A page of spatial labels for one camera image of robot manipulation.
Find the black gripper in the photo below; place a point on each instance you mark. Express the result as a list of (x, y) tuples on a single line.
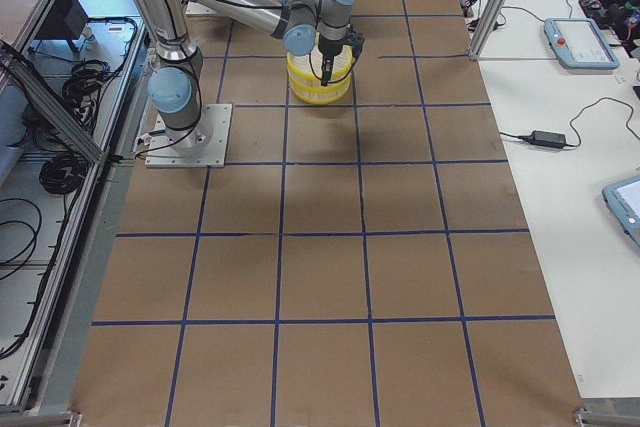
[(327, 47)]

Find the yellow top steamer layer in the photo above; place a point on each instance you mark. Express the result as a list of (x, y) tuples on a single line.
[(307, 69)]

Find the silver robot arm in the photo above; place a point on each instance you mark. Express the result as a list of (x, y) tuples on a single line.
[(302, 25)]

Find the black power adapter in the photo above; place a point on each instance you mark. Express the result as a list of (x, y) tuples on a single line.
[(545, 139)]

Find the blue teach pendant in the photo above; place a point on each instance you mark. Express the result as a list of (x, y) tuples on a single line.
[(622, 199), (579, 44)]

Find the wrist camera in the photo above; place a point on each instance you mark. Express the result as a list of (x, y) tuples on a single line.
[(356, 42)]

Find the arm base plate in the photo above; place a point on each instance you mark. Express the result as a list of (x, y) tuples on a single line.
[(205, 146)]

